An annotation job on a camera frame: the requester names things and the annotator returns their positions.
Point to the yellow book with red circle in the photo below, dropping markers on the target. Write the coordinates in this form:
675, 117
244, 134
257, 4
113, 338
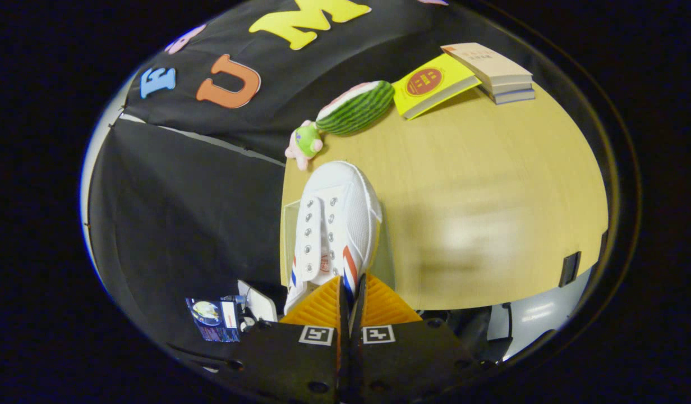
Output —
432, 84

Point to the watermelon slice plush toy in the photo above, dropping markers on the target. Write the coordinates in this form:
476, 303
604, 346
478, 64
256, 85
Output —
359, 109

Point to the dark printed carton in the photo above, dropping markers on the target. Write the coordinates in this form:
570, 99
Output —
213, 320

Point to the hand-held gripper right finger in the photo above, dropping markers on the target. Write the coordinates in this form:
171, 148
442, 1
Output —
358, 308

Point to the white paperback book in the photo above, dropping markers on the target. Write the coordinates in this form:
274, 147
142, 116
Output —
511, 87

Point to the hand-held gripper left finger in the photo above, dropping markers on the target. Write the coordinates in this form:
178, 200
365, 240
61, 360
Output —
342, 314

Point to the white flat device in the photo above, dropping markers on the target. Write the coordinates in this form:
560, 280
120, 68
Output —
260, 303

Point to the cream fabric storage box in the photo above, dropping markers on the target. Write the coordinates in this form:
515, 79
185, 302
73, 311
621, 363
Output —
387, 264

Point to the pink and green plush toy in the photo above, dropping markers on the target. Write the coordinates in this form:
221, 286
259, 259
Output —
307, 143

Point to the grey paperback book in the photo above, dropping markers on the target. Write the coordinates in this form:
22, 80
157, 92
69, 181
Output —
514, 96

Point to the black table edge bracket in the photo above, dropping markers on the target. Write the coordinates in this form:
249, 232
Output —
570, 269
603, 244

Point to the beige paperback book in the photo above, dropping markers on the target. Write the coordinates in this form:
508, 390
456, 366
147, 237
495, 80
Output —
485, 62

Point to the white canvas shoe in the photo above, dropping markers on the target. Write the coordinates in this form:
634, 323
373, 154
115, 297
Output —
345, 207

